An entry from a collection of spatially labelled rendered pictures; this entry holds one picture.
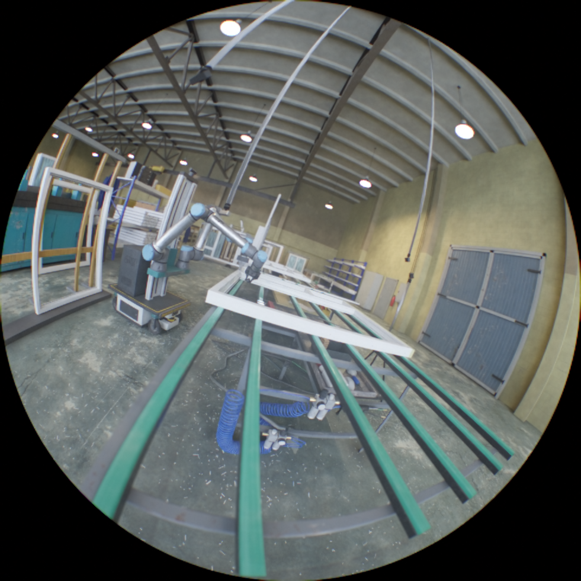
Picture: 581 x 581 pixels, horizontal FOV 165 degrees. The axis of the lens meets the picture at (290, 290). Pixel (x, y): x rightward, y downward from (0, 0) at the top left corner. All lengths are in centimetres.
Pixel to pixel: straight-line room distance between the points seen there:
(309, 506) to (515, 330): 610
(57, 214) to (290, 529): 444
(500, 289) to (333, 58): 899
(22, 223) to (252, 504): 405
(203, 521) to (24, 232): 402
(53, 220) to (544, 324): 1026
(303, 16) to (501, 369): 1120
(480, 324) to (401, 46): 855
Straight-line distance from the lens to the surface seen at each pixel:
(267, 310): 111
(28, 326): 248
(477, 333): 699
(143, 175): 581
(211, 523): 42
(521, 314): 662
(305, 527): 46
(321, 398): 111
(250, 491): 41
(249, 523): 39
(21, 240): 409
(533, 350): 644
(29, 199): 399
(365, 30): 774
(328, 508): 148
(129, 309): 248
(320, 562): 137
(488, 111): 890
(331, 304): 228
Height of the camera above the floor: 123
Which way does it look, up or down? 9 degrees down
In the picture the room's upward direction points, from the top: 20 degrees clockwise
